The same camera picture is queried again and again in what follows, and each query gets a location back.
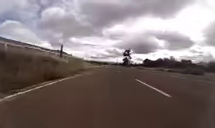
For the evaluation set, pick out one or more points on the dry grass verge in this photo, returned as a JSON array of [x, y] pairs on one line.
[[191, 70], [25, 68]]

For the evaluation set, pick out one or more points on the white dashed centre line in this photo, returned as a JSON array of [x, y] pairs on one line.
[[153, 88]]

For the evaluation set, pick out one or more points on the tall lone tree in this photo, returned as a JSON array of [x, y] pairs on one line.
[[127, 56]]

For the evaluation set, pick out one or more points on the row of dark trees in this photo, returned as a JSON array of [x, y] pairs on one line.
[[168, 62]]

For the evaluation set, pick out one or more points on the dark roadside post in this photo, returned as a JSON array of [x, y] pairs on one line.
[[61, 50]]

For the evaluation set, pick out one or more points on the white solid edge line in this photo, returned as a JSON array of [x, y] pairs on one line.
[[35, 87]]

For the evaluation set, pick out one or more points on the dark asphalt road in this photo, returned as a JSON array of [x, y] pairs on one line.
[[111, 103]]

